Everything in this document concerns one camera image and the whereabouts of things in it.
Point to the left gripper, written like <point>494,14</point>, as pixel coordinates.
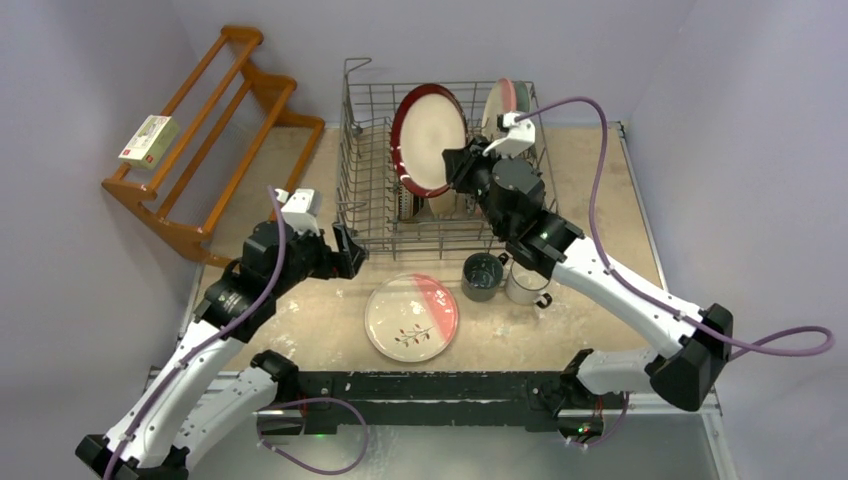
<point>336,264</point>

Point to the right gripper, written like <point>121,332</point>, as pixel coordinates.
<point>460,168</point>

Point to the red rimmed cream plate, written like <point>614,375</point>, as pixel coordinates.
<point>428,120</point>

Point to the dark green mug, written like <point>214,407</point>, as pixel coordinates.
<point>482,274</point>

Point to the white ribbed mug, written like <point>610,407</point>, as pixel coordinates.
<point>527,287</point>

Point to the white bowl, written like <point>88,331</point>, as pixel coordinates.
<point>443,206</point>

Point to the teal floral plate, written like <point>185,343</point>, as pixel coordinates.
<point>523,97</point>

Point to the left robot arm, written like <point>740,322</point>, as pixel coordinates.
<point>170,428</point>

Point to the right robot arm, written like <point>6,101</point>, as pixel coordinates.
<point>686,350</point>

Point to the wooden shelf rack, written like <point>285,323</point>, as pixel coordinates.
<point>272,92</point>

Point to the small cardboard box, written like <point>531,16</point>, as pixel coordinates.
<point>150,142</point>

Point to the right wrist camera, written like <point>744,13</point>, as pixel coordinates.
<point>518,134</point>

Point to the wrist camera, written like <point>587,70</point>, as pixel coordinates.
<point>518,134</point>
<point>300,209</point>

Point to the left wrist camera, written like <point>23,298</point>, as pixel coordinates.
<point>300,209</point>

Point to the grey wire dish rack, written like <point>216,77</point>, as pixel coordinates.
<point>382,215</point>

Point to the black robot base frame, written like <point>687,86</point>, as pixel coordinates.
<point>538,401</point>

